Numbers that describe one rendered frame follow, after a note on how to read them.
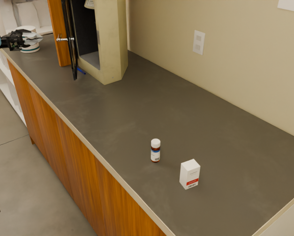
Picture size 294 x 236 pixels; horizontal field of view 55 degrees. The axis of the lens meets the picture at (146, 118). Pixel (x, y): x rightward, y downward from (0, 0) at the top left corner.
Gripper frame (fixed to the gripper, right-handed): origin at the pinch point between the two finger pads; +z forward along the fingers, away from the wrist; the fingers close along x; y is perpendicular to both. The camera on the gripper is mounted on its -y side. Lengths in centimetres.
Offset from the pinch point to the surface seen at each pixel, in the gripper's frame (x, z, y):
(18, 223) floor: -120, -36, 15
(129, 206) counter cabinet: -44, 34, 75
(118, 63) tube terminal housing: -16.0, 37.7, 2.5
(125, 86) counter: -26.0, 40.4, 10.1
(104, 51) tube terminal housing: -7.2, 30.6, 6.0
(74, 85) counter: -25.9, 13.2, 4.2
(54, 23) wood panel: 0.1, 4.9, -22.4
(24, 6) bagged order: -9, -28, -110
